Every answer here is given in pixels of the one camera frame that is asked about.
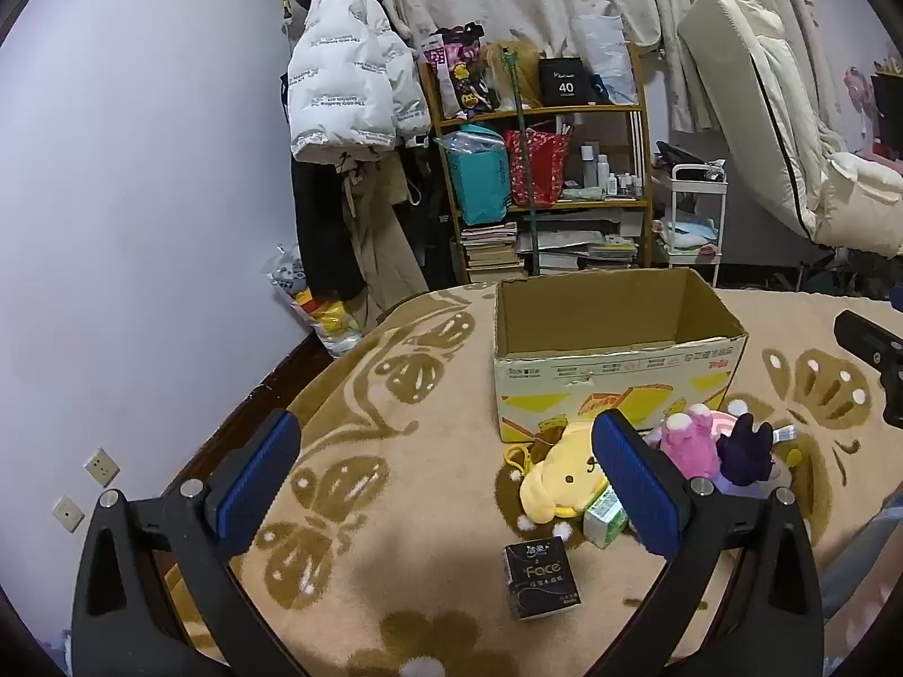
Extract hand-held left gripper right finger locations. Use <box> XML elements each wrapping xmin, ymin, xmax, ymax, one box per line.
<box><xmin>591</xmin><ymin>409</ymin><xmax>826</xmax><ymax>677</ymax></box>

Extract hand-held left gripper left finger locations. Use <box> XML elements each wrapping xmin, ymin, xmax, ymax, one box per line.
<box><xmin>71</xmin><ymin>409</ymin><xmax>304</xmax><ymax>677</ymax></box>

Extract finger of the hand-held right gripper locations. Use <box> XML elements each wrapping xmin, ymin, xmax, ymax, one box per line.
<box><xmin>834</xmin><ymin>310</ymin><xmax>903</xmax><ymax>428</ymax></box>

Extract green tissue packet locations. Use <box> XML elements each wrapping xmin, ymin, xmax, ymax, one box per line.
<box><xmin>582</xmin><ymin>485</ymin><xmax>630</xmax><ymax>551</ymax></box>

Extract pink plush bunny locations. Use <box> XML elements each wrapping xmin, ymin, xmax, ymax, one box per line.
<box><xmin>645</xmin><ymin>403</ymin><xmax>724</xmax><ymax>481</ymax></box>

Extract yellow plush toy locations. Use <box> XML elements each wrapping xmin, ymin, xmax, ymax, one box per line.
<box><xmin>503</xmin><ymin>419</ymin><xmax>613</xmax><ymax>529</ymax></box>

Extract yellow printed cardboard box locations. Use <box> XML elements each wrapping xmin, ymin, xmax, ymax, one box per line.
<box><xmin>492</xmin><ymin>268</ymin><xmax>750</xmax><ymax>444</ymax></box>

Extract dark purple plush toy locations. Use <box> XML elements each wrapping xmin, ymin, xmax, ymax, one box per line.
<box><xmin>711</xmin><ymin>401</ymin><xmax>781</xmax><ymax>502</ymax></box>

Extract black tissue packet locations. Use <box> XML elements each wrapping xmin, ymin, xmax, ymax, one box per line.
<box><xmin>502</xmin><ymin>536</ymin><xmax>583</xmax><ymax>622</ymax></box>

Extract beige patterned blanket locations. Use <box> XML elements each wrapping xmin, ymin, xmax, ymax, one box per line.
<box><xmin>162</xmin><ymin>271</ymin><xmax>903</xmax><ymax>677</ymax></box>

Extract plastic bag with yellow contents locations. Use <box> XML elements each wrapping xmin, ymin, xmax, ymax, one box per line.
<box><xmin>264</xmin><ymin>243</ymin><xmax>368</xmax><ymax>357</ymax></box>

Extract white trolley cart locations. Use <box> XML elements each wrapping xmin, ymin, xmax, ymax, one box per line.
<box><xmin>652</xmin><ymin>162</ymin><xmax>729</xmax><ymax>289</ymax></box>

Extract folded blue cloth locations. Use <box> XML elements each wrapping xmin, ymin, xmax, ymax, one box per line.
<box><xmin>663</xmin><ymin>218</ymin><xmax>717</xmax><ymax>255</ymax></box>

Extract person's grey clothing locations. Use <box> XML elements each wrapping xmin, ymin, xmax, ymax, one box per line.
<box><xmin>818</xmin><ymin>494</ymin><xmax>903</xmax><ymax>657</ymax></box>

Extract pile of magazines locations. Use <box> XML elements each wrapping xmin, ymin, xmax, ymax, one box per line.
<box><xmin>518</xmin><ymin>208</ymin><xmax>643</xmax><ymax>272</ymax></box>

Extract black hanging garment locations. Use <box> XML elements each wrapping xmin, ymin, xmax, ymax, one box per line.
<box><xmin>292</xmin><ymin>155</ymin><xmax>368</xmax><ymax>301</ymax></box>

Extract black pouch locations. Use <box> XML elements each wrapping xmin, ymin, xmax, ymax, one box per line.
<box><xmin>656</xmin><ymin>141</ymin><xmax>708</xmax><ymax>172</ymax></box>

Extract stack of books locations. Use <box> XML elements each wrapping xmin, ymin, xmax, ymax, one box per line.
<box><xmin>460</xmin><ymin>222</ymin><xmax>527</xmax><ymax>283</ymax></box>

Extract beige hanging trousers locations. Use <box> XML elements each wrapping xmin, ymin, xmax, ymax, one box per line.
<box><xmin>339</xmin><ymin>151</ymin><xmax>431</xmax><ymax>329</ymax></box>

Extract cream mattress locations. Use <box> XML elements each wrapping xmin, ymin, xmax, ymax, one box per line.
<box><xmin>677</xmin><ymin>0</ymin><xmax>903</xmax><ymax>258</ymax></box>

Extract group of small bottles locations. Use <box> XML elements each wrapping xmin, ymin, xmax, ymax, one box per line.
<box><xmin>580</xmin><ymin>143</ymin><xmax>645</xmax><ymax>199</ymax></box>

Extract green pole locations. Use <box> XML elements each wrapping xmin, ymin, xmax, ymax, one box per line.
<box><xmin>502</xmin><ymin>46</ymin><xmax>543</xmax><ymax>276</ymax></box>

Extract red patterned bag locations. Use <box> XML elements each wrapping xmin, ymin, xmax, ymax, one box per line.
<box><xmin>503</xmin><ymin>125</ymin><xmax>572</xmax><ymax>207</ymax></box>

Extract teal bag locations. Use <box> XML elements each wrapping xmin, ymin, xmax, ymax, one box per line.
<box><xmin>436</xmin><ymin>123</ymin><xmax>510</xmax><ymax>227</ymax></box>

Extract wooden shelf unit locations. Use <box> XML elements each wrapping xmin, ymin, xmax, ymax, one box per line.
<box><xmin>419</xmin><ymin>42</ymin><xmax>654</xmax><ymax>283</ymax></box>

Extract clear plastic bag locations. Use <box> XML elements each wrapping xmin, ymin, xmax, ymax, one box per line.
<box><xmin>571</xmin><ymin>10</ymin><xmax>639</xmax><ymax>105</ymax></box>

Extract black box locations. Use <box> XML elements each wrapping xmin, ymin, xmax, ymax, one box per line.
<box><xmin>538</xmin><ymin>55</ymin><xmax>592</xmax><ymax>105</ymax></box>

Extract white puffer jacket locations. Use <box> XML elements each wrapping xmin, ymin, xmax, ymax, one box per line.
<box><xmin>288</xmin><ymin>0</ymin><xmax>433</xmax><ymax>163</ymax></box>

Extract blonde wig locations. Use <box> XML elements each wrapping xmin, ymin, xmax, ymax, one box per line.
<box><xmin>483</xmin><ymin>41</ymin><xmax>544</xmax><ymax>110</ymax></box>

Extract colourful printed bag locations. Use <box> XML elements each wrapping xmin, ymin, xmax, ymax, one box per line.
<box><xmin>422</xmin><ymin>27</ymin><xmax>495</xmax><ymax>121</ymax></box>

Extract white wall outlet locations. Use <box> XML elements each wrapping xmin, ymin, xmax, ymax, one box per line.
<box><xmin>83</xmin><ymin>447</ymin><xmax>121</xmax><ymax>487</ymax></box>
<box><xmin>51</xmin><ymin>495</ymin><xmax>87</xmax><ymax>534</ymax></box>

